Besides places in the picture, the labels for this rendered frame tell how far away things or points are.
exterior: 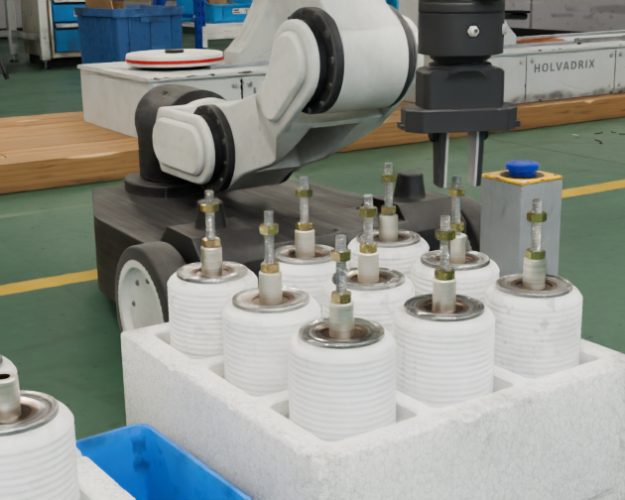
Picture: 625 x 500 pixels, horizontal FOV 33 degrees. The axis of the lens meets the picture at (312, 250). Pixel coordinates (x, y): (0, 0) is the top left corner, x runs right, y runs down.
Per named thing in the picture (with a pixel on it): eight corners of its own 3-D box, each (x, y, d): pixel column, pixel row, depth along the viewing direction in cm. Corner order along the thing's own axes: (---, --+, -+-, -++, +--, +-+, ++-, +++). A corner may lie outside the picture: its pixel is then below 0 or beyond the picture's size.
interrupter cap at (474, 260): (436, 276, 111) (437, 270, 110) (410, 258, 118) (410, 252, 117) (502, 269, 113) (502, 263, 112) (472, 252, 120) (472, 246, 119)
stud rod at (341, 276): (333, 318, 92) (332, 235, 90) (340, 315, 93) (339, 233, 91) (342, 321, 92) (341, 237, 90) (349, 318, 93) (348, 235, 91)
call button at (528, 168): (498, 178, 129) (498, 161, 129) (522, 174, 131) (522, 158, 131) (521, 183, 126) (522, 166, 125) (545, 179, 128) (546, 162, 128)
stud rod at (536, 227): (529, 274, 105) (532, 199, 103) (529, 271, 106) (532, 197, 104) (540, 275, 105) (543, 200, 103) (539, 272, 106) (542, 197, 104)
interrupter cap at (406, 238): (428, 248, 122) (429, 242, 121) (364, 252, 120) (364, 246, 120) (410, 232, 129) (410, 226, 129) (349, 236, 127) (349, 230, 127)
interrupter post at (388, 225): (401, 243, 124) (401, 216, 123) (381, 245, 123) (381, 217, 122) (395, 238, 126) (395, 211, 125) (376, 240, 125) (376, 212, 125)
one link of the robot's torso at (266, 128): (162, 124, 177) (290, -7, 136) (266, 114, 187) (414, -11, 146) (185, 212, 174) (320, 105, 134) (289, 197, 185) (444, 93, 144)
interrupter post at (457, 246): (448, 267, 114) (449, 237, 113) (440, 262, 116) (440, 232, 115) (469, 265, 114) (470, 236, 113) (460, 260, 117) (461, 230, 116)
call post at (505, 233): (473, 410, 138) (479, 176, 130) (512, 398, 142) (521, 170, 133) (512, 429, 132) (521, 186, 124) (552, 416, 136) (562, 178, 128)
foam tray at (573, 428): (129, 480, 120) (119, 331, 116) (397, 400, 141) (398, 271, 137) (322, 658, 89) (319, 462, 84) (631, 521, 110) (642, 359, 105)
